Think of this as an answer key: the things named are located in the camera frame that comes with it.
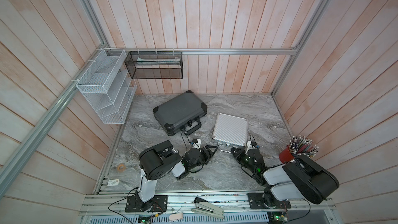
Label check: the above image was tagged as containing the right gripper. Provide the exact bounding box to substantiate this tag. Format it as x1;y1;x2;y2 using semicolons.
231;147;256;175

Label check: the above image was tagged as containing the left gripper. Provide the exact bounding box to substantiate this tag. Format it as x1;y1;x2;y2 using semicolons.
189;145;219;171

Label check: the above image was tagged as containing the silver aluminium poker case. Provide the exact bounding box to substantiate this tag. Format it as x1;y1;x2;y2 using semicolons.
212;113;248;153

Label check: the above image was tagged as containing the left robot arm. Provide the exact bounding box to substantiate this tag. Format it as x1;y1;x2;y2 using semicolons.
138;139;218;203

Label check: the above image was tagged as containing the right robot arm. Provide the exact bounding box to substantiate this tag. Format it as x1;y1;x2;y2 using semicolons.
231;145;340;208

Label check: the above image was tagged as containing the dark grey poker case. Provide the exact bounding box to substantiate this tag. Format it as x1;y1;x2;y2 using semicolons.
152;90;208;136

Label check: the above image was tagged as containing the red pencil cup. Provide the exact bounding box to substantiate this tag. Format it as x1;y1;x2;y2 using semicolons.
279;147;294;163

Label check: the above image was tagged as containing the grey stapler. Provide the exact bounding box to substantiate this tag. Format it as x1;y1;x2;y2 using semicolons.
191;197;224;219

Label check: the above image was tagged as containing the bundle of pencils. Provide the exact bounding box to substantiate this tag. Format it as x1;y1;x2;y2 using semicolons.
287;135;319;158

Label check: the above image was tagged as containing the pink eraser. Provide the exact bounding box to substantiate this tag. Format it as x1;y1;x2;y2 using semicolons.
169;212;183;222

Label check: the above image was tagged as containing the tape roll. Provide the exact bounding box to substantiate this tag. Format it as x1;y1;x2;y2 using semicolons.
117;163;126;173

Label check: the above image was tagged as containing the white label card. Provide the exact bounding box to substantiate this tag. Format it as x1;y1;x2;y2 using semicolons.
107;179;120;187

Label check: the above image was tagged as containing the black mesh basket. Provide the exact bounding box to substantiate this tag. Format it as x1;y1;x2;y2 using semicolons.
124;51;183;79

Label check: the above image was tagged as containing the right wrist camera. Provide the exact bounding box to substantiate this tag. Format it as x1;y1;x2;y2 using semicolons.
245;141;258;154

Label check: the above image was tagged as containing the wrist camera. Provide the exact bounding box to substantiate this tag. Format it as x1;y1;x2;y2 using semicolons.
190;139;202;151
245;141;258;154

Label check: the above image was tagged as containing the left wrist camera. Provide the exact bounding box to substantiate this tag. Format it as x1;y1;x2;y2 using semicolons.
190;139;202;151

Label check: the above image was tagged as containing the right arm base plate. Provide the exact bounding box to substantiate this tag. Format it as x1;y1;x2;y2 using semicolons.
247;192;291;209

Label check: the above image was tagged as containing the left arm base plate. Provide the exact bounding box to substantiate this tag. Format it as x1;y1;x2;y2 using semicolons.
125;195;168;213

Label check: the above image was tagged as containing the white wire mesh shelf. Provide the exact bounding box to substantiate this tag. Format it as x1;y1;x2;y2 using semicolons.
77;48;137;124

